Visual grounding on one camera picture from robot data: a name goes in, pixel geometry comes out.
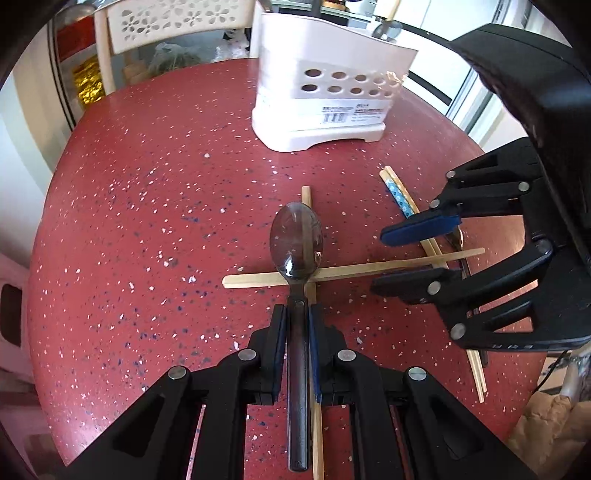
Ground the yellow patterned bamboo chopstick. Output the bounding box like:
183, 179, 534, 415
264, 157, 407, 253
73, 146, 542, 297
383, 165, 489, 405

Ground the blue patterned bamboo chopstick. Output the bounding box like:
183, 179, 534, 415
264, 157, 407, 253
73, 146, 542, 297
380, 169, 415, 218

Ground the plain bamboo chopstick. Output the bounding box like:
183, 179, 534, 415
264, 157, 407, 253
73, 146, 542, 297
301, 186, 325, 480
386, 0, 401, 21
221, 247, 486, 289

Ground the black handled metal spoon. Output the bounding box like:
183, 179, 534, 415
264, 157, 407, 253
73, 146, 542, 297
270, 202, 324, 472
372, 20, 403, 42
446, 226, 489, 367

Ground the pink plastic stool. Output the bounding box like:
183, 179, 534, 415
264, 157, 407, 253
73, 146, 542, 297
1, 256, 49, 462

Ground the white plastic utensil holder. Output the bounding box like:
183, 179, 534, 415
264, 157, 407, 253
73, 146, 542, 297
252, 13, 417, 152

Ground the white perforated plastic chair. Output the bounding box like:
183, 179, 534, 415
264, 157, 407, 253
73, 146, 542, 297
93, 0, 273, 95

